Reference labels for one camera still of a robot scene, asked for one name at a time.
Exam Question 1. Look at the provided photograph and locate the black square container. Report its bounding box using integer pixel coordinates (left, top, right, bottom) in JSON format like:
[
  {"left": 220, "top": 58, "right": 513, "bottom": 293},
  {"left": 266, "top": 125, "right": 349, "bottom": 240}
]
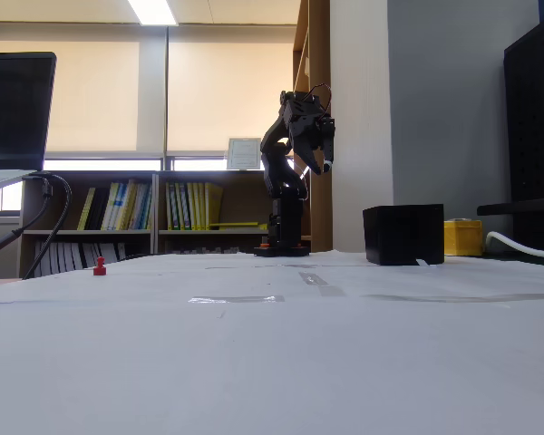
[{"left": 362, "top": 203, "right": 446, "bottom": 267}]

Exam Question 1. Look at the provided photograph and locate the yellow cardboard box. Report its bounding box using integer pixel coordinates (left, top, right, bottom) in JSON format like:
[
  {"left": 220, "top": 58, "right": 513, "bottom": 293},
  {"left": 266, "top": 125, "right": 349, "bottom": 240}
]
[{"left": 443, "top": 217, "right": 484, "bottom": 257}]

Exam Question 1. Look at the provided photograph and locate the tall wooden shelf unit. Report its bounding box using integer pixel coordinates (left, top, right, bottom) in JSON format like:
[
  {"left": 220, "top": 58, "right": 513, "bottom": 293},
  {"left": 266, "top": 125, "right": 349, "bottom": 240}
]
[{"left": 291, "top": 0, "right": 334, "bottom": 253}]

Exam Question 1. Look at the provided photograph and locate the framed white certificate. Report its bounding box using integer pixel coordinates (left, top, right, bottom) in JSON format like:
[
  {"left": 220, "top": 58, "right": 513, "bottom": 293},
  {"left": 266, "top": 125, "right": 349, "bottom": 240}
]
[{"left": 227, "top": 136, "right": 263, "bottom": 171}]

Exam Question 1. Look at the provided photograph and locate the beige roller blind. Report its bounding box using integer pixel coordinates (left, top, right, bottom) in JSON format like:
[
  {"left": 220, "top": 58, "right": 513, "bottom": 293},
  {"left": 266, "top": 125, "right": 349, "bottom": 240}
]
[
  {"left": 167, "top": 24, "right": 301, "bottom": 154},
  {"left": 0, "top": 24, "right": 167, "bottom": 154}
]

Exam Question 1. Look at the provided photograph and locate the yellow book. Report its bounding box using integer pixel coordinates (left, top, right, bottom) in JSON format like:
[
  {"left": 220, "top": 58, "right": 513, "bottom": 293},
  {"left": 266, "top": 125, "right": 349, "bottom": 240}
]
[
  {"left": 208, "top": 220, "right": 268, "bottom": 229},
  {"left": 76, "top": 186, "right": 97, "bottom": 232}
]

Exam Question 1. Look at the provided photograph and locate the clear tape strip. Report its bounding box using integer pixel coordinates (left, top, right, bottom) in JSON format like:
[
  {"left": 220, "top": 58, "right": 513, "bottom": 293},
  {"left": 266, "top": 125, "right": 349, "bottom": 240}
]
[
  {"left": 297, "top": 270, "right": 346, "bottom": 298},
  {"left": 189, "top": 295, "right": 286, "bottom": 305}
]

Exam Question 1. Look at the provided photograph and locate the low wooden bookshelf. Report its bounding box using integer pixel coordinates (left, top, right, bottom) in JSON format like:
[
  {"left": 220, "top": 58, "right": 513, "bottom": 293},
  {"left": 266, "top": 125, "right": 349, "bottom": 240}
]
[{"left": 19, "top": 169, "right": 314, "bottom": 279}]

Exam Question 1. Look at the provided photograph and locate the ceiling light panel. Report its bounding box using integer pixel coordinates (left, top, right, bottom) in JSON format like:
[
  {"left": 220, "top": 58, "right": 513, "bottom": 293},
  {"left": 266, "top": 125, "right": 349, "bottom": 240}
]
[{"left": 127, "top": 0, "right": 180, "bottom": 26}]

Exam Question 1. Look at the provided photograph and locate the black metal shelf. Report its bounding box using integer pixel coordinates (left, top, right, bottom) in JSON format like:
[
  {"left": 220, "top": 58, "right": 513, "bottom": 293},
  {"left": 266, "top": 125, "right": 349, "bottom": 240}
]
[{"left": 476, "top": 196, "right": 544, "bottom": 255}]

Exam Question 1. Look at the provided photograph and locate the black pegboard panel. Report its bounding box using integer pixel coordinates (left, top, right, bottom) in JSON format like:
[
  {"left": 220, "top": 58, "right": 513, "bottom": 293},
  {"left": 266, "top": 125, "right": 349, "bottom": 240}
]
[{"left": 502, "top": 16, "right": 544, "bottom": 204}]

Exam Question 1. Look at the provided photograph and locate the black book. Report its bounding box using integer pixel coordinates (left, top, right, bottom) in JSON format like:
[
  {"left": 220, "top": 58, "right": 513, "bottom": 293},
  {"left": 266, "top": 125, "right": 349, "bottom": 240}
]
[{"left": 86, "top": 186, "right": 112, "bottom": 232}]

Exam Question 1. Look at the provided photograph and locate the laptop with black screen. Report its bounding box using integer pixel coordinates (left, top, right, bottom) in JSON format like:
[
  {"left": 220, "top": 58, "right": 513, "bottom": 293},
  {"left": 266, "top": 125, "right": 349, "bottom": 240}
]
[{"left": 0, "top": 51, "right": 58, "bottom": 194}]

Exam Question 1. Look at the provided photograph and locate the white power cable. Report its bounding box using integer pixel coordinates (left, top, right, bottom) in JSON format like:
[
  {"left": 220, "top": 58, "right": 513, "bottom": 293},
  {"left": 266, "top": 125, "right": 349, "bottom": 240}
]
[{"left": 484, "top": 230, "right": 544, "bottom": 260}]

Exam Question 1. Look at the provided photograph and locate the thick black cable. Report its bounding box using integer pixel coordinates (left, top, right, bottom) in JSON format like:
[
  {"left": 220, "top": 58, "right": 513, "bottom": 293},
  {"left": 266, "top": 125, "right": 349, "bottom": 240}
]
[{"left": 21, "top": 173, "right": 73, "bottom": 280}]

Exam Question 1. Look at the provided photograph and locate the thin black cable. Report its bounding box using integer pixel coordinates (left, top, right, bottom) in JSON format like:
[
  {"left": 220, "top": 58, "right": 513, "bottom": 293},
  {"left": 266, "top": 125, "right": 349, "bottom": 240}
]
[{"left": 0, "top": 175, "right": 53, "bottom": 265}]

